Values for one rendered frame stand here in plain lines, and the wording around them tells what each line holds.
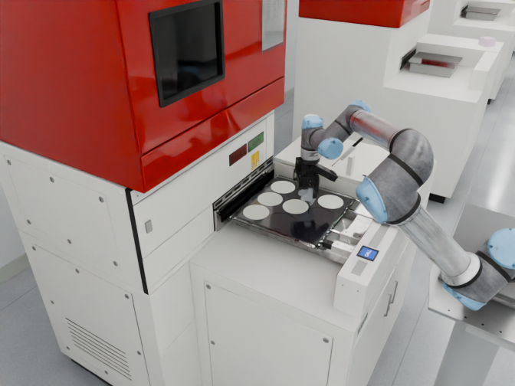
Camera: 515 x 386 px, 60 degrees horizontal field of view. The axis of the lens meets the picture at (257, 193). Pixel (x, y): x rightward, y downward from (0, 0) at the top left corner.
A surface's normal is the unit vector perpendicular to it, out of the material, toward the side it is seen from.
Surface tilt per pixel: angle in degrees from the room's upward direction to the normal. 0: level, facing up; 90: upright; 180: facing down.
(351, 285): 90
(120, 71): 90
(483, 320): 0
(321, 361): 90
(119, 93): 90
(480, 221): 46
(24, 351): 0
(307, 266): 0
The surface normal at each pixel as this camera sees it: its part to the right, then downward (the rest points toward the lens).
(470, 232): -0.41, -0.27
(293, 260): 0.00, -0.85
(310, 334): -0.52, 0.46
